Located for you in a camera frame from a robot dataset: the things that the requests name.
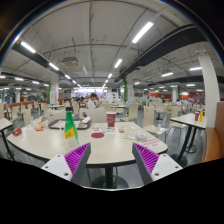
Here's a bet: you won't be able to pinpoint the white napkin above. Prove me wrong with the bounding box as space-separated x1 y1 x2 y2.
80 116 92 125

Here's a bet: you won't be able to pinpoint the ceiling air conditioner unit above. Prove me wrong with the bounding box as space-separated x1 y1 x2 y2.
61 56 80 70

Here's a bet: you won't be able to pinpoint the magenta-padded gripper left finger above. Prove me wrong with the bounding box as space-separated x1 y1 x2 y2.
41 142 92 185

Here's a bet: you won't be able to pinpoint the dark tray with paper liner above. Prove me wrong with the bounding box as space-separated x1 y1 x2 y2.
47 118 93 131

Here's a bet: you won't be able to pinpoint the colourful printed leaflet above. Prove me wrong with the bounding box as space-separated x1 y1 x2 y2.
88 125 116 134

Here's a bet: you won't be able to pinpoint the white side table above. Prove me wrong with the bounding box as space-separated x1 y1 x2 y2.
0 117 15 161

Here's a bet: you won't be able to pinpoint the white neighbouring table black legs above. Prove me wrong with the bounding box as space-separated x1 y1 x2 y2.
169 112 208 168

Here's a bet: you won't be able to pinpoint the beige dining chairs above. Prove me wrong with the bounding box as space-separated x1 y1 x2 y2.
0 100 208 136

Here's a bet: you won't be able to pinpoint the small red box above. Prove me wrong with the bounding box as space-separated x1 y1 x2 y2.
12 127 23 137

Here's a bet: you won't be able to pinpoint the tall red paper cup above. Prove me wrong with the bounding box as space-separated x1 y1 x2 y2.
105 111 117 129

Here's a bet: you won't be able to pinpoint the flat round red coaster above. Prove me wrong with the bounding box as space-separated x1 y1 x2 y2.
90 132 106 139

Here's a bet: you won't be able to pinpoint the green drink bottle yellow label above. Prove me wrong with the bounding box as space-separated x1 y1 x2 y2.
64 106 80 150

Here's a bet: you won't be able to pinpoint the clear packet with pink print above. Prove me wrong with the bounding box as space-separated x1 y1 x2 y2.
141 137 167 150

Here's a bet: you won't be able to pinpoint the ceiling strip lights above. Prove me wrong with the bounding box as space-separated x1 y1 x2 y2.
0 21 224 95

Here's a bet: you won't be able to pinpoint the person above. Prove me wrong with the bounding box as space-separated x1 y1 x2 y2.
87 92 104 110

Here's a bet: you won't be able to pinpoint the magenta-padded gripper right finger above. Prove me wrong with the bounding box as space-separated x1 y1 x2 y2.
131 142 184 186

